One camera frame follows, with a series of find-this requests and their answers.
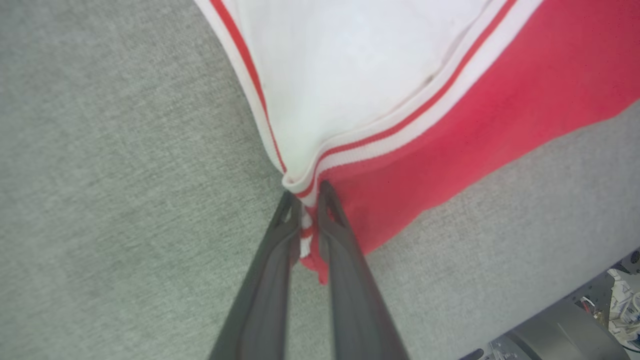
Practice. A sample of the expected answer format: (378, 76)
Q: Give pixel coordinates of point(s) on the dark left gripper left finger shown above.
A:
(265, 300)

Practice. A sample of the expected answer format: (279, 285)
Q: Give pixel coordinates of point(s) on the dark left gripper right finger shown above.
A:
(355, 300)

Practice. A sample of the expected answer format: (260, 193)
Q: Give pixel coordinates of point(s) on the red white basketball jersey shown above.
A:
(450, 140)

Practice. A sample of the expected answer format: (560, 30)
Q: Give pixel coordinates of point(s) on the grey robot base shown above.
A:
(565, 330)

